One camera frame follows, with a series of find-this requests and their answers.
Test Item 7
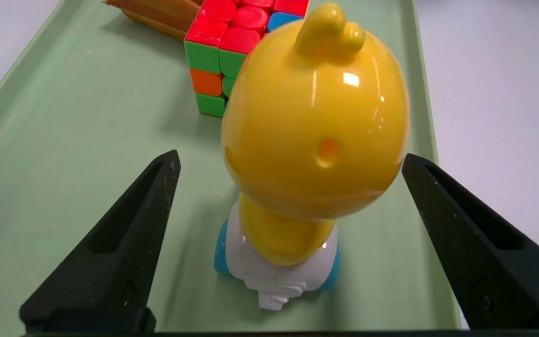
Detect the toy waffle slice with fruit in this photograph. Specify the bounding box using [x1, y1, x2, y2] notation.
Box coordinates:
[105, 0, 202, 40]

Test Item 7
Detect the yellow duck toy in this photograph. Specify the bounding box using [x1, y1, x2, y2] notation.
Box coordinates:
[213, 2, 410, 312]

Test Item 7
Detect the colourful puzzle cube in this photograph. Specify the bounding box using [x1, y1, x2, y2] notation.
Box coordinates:
[184, 0, 311, 117]

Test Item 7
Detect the light green plastic tray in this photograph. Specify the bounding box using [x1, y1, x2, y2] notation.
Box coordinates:
[0, 0, 462, 333]

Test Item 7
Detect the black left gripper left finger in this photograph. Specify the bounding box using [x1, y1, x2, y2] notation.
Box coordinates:
[19, 150, 181, 333]

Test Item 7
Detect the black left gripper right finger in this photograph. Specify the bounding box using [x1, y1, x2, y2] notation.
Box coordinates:
[401, 154, 539, 330]

